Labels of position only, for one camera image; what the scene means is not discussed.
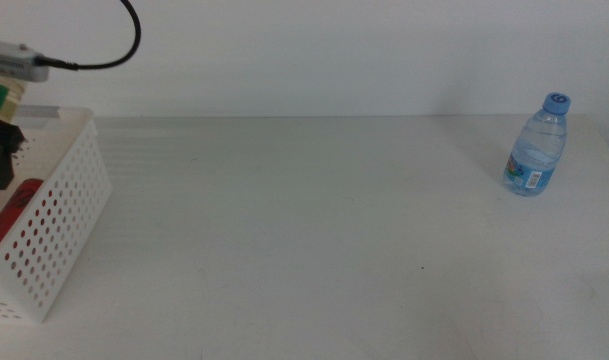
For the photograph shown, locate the red cola can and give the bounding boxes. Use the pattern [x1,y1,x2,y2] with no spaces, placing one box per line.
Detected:
[0,178,46,261]

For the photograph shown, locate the clear water bottle blue cap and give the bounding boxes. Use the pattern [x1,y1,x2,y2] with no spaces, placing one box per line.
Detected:
[502,92,572,197]

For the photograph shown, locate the white perforated plastic basket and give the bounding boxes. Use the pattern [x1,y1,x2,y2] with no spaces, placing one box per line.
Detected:
[0,104,113,324]

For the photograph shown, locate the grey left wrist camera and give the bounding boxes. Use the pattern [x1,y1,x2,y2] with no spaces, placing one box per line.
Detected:
[0,38,51,84]

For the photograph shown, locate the black braided left camera cable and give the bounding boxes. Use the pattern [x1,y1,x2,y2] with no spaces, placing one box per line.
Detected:
[33,0,143,72]

